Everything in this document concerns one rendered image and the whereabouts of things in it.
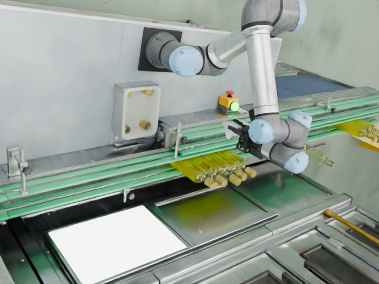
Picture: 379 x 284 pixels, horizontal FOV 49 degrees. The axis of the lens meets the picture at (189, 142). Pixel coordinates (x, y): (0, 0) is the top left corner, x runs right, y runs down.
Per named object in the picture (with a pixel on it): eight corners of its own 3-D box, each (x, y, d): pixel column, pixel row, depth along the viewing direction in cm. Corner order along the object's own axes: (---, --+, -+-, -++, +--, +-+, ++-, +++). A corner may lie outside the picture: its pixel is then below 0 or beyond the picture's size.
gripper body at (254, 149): (233, 147, 153) (257, 161, 145) (237, 125, 149) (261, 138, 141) (248, 143, 157) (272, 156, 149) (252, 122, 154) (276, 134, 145)
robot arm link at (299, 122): (294, 118, 125) (285, 151, 129) (318, 117, 132) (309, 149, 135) (276, 109, 131) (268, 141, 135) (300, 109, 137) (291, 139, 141)
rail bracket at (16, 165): (2, 172, 153) (22, 202, 137) (-1, 130, 146) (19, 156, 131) (16, 169, 156) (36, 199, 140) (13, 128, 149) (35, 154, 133)
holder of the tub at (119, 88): (111, 143, 182) (120, 150, 177) (114, 83, 171) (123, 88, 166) (145, 137, 192) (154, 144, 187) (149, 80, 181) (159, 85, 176)
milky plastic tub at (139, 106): (112, 133, 180) (122, 141, 173) (114, 83, 171) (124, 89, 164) (146, 127, 190) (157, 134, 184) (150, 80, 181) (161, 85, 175)
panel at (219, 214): (42, 238, 152) (82, 298, 128) (42, 231, 150) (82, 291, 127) (225, 183, 205) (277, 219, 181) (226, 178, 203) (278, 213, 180)
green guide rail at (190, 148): (172, 148, 187) (182, 155, 181) (172, 146, 186) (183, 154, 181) (377, 105, 290) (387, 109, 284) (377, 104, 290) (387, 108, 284)
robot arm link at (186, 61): (162, 39, 163) (180, 47, 153) (190, 41, 170) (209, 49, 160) (157, 69, 167) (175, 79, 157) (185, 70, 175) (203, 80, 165)
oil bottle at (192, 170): (169, 164, 190) (198, 185, 175) (170, 152, 188) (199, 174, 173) (179, 162, 193) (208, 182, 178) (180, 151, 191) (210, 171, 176)
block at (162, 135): (155, 142, 188) (163, 149, 184) (157, 123, 185) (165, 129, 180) (161, 141, 191) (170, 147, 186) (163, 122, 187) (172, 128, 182)
